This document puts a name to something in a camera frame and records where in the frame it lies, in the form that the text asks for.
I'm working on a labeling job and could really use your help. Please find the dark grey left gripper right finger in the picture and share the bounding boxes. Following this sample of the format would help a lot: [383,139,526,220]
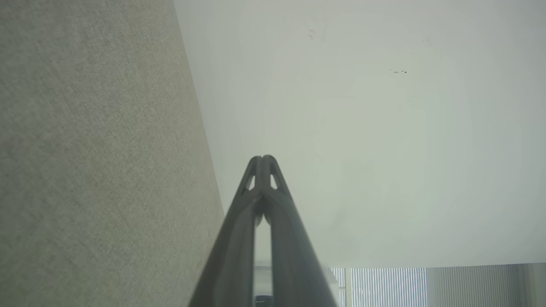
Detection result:
[262,155,340,307]

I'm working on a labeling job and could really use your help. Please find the grey ribbed panel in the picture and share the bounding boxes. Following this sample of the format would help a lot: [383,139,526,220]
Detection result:
[427,264,526,307]

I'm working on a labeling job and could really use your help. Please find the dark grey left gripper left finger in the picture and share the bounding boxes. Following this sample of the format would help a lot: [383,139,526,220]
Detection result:
[188,155,264,307]

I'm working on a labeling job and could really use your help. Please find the grey fabric sofa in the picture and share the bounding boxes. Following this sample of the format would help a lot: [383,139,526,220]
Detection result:
[0,0,226,307]

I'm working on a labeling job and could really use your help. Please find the white vertical window blinds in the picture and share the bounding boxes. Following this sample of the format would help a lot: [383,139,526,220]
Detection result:
[329,267,428,307]

